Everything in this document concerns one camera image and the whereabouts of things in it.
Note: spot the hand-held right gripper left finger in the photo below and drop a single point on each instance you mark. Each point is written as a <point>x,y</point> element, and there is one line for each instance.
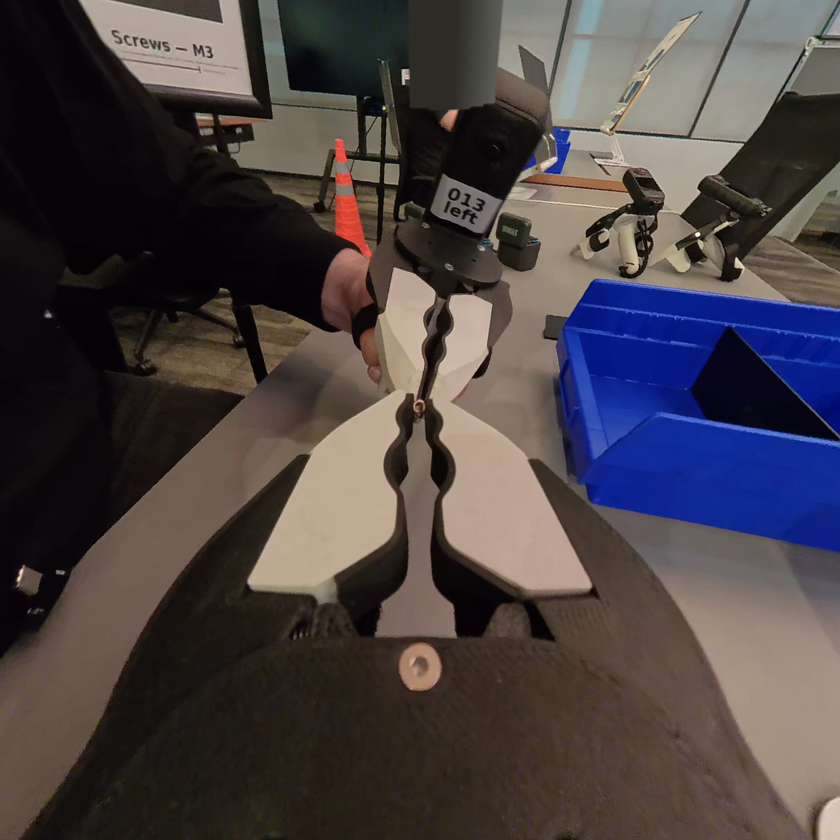
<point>328,512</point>

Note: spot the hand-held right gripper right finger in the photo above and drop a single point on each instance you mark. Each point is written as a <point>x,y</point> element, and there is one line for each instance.
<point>512,518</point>

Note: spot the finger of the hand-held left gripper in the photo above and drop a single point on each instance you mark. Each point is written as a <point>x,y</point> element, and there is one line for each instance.
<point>469,334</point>
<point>400,328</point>

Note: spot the person's left forearm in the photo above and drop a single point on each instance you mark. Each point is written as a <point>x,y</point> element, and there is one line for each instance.
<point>249,223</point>

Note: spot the person's left hand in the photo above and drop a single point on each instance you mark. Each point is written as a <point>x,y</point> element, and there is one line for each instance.
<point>344,289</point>

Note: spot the small blue bin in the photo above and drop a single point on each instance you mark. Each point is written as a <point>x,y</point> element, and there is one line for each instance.
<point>561,141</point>

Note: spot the black flat pad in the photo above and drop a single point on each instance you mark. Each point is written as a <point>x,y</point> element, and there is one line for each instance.
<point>554,327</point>

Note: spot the black board on stand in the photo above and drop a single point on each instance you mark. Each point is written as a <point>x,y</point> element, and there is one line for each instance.
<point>533,79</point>

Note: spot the brown background table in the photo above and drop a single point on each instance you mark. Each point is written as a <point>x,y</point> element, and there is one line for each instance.
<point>571,182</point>

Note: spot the black battery charger case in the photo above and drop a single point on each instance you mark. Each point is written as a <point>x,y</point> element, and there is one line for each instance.
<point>518,243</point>

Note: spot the black easel stand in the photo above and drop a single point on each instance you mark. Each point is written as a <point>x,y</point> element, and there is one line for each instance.
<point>387,131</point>

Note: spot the orange traffic cone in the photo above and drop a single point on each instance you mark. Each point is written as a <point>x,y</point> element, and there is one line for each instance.
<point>348,203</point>

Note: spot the spare hand-held gripper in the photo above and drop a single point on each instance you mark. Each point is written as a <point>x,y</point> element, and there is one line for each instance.
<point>715,229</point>
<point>630,223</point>

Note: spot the background instruction stand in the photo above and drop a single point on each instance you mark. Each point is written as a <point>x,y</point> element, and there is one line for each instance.
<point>646,72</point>

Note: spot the blue plastic bin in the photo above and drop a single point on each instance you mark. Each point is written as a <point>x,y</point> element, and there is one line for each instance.
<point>689,472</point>

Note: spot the black office chair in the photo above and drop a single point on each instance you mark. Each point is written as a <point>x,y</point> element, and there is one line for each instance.
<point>170,295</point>

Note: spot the black bin divider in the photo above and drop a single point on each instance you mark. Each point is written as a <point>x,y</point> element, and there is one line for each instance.
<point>748,387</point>

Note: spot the white sign with black pattern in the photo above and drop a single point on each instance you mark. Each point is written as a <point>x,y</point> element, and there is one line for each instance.
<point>170,46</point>

